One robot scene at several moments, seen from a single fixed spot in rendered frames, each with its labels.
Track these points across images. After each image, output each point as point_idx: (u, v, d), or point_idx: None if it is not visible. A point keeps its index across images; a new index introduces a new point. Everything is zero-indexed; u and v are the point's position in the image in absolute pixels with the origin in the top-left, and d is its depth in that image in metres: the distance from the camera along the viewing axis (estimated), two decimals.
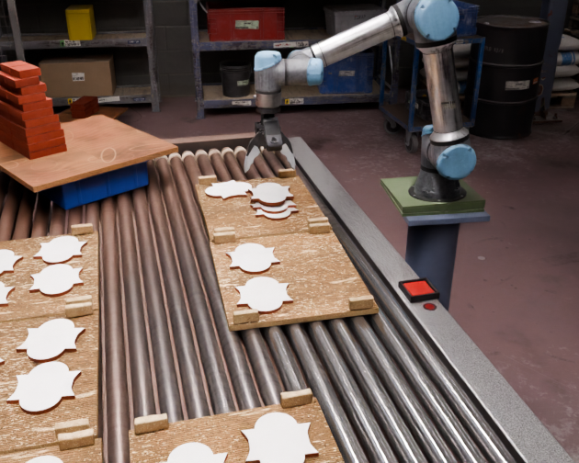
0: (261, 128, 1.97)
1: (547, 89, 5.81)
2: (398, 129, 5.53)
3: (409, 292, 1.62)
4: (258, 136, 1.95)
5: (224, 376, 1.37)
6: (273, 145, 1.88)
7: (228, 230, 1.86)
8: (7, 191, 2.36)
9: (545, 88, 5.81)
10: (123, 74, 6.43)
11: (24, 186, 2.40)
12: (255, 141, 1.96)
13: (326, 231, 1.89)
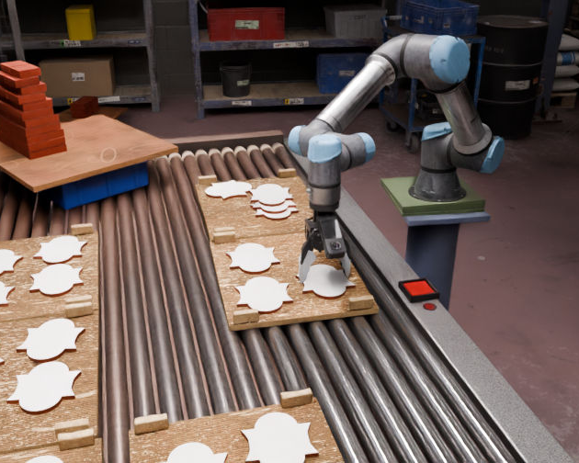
0: (315, 227, 1.60)
1: (547, 89, 5.81)
2: (398, 129, 5.53)
3: (409, 292, 1.62)
4: (312, 238, 1.58)
5: (224, 376, 1.37)
6: (334, 253, 1.51)
7: (228, 230, 1.86)
8: (7, 191, 2.36)
9: (545, 88, 5.81)
10: (123, 74, 6.43)
11: (24, 186, 2.40)
12: (309, 245, 1.59)
13: None
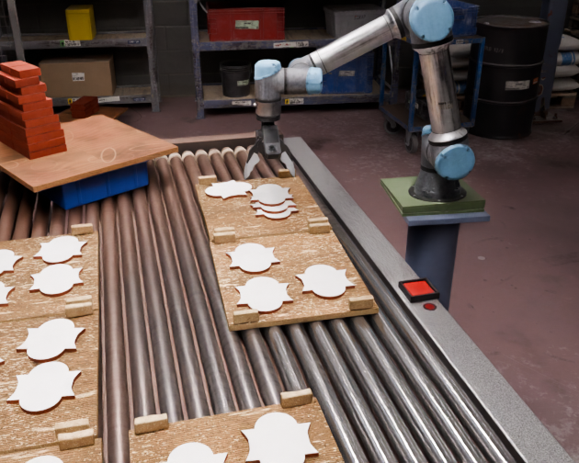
0: (261, 135, 1.99)
1: (547, 89, 5.81)
2: (398, 129, 5.53)
3: (409, 292, 1.62)
4: (258, 143, 1.98)
5: (224, 376, 1.37)
6: (271, 153, 1.91)
7: (228, 230, 1.86)
8: (7, 191, 2.36)
9: (545, 88, 5.81)
10: (123, 74, 6.43)
11: (24, 186, 2.40)
12: (255, 148, 1.99)
13: (326, 231, 1.89)
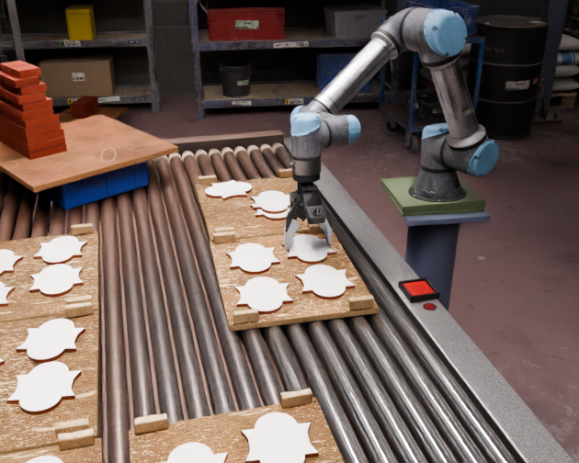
0: (299, 197, 1.75)
1: (547, 89, 5.81)
2: (398, 129, 5.53)
3: (409, 292, 1.62)
4: (296, 208, 1.74)
5: (224, 376, 1.37)
6: (316, 218, 1.67)
7: (228, 230, 1.86)
8: (7, 191, 2.36)
9: (545, 88, 5.81)
10: (123, 74, 6.43)
11: (24, 186, 2.40)
12: (293, 214, 1.75)
13: None
